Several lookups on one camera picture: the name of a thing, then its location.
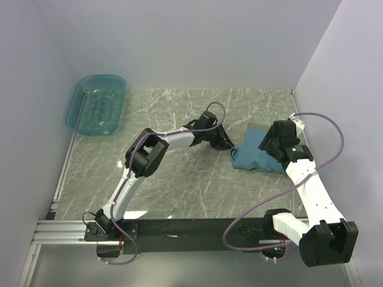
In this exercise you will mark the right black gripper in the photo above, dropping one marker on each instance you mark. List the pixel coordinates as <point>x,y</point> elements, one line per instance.
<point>266,147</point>

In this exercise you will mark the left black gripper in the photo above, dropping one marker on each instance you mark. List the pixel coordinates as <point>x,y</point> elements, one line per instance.
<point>223,142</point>

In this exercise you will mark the olive green tank top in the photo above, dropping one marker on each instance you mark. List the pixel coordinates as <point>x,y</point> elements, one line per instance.
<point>262,127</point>

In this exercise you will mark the blue tank top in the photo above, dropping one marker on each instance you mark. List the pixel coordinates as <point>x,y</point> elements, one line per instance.
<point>248,156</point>

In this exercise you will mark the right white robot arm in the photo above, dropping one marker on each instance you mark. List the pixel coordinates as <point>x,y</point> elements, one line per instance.
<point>327,238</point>

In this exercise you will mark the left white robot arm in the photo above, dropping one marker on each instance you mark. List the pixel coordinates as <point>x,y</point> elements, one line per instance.
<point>145,156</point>

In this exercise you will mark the teal plastic laundry basket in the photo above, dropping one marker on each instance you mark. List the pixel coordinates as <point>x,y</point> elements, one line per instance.
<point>96,105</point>

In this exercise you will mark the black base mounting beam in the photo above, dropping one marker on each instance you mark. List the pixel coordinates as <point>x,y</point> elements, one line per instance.
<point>181,235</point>

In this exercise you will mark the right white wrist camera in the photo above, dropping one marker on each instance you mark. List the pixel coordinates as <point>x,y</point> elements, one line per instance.
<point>300,125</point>

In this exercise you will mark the aluminium extrusion frame rail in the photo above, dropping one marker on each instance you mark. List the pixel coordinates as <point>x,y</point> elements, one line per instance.
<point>53,232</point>

